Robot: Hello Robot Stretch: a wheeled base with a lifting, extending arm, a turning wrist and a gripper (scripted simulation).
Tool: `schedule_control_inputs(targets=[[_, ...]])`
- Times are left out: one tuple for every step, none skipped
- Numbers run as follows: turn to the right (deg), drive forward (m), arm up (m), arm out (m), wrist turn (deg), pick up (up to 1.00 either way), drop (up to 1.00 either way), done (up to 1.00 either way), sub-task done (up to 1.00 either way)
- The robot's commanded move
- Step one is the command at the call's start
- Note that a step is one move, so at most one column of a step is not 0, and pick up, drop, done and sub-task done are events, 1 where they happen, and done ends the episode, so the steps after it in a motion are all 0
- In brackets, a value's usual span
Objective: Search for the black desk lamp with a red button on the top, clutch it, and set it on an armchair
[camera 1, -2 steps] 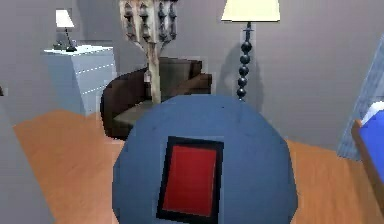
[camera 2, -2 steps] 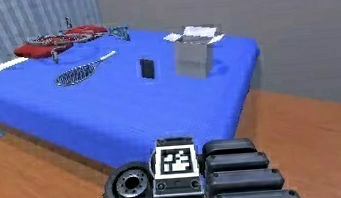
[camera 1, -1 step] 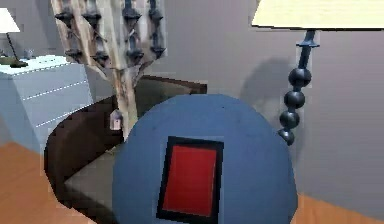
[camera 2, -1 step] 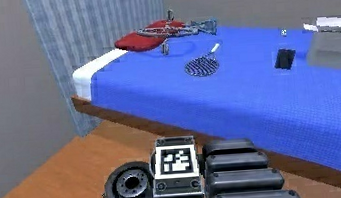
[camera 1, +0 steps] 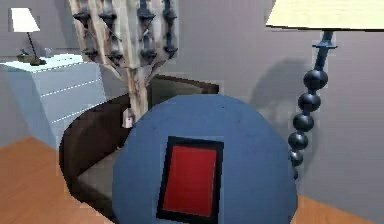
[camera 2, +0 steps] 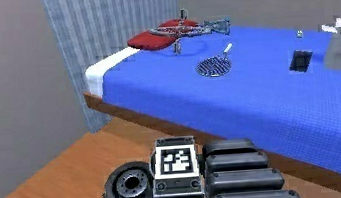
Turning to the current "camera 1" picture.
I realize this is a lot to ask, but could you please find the black desk lamp red button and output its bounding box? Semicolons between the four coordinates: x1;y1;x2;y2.
111;93;299;224

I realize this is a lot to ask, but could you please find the dark brown armchair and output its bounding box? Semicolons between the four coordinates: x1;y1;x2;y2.
58;74;220;224

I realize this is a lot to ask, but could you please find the floor lamp with ball stem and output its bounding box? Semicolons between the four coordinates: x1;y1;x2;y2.
265;0;384;181

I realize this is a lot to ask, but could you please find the small white shade table lamp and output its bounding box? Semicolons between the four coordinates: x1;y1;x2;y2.
9;7;47;67

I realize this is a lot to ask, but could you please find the pale wooden candle tree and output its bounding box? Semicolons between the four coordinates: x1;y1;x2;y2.
68;0;180;123

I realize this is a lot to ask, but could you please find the pale blue chest of drawers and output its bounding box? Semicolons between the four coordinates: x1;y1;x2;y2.
0;53;108;151

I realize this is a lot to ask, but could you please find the small dark green dish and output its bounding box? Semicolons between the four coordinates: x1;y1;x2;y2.
16;49;34;63

